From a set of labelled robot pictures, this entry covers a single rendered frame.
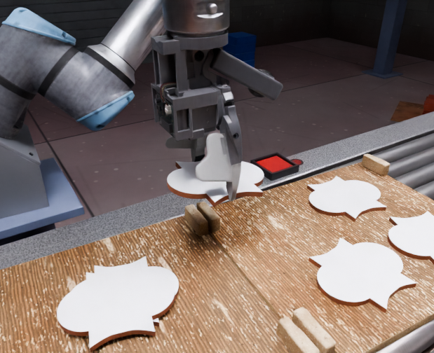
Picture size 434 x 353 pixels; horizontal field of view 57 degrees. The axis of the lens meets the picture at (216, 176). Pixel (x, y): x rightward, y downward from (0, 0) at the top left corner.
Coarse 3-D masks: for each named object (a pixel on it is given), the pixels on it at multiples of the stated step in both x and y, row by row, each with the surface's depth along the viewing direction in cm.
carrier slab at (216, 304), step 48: (144, 240) 64; (192, 240) 64; (0, 288) 55; (48, 288) 55; (192, 288) 55; (240, 288) 55; (0, 336) 48; (48, 336) 48; (144, 336) 48; (192, 336) 48; (240, 336) 48
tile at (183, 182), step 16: (176, 176) 56; (192, 176) 56; (240, 176) 57; (256, 176) 58; (176, 192) 53; (192, 192) 52; (208, 192) 53; (224, 192) 53; (240, 192) 54; (256, 192) 54
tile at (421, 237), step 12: (420, 216) 68; (432, 216) 68; (396, 228) 65; (408, 228) 65; (420, 228) 65; (432, 228) 65; (396, 240) 62; (408, 240) 62; (420, 240) 62; (432, 240) 62; (408, 252) 60; (420, 252) 60; (432, 252) 60
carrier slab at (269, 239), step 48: (288, 192) 76; (384, 192) 76; (240, 240) 64; (288, 240) 64; (336, 240) 64; (384, 240) 64; (288, 288) 55; (432, 288) 55; (336, 336) 48; (384, 336) 48
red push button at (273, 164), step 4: (276, 156) 91; (260, 160) 89; (264, 160) 89; (268, 160) 89; (272, 160) 89; (276, 160) 89; (280, 160) 89; (284, 160) 89; (260, 164) 88; (264, 164) 88; (268, 164) 88; (272, 164) 88; (276, 164) 88; (280, 164) 88; (284, 164) 88; (288, 164) 88; (268, 168) 86; (272, 168) 86; (276, 168) 86; (280, 168) 86; (284, 168) 86
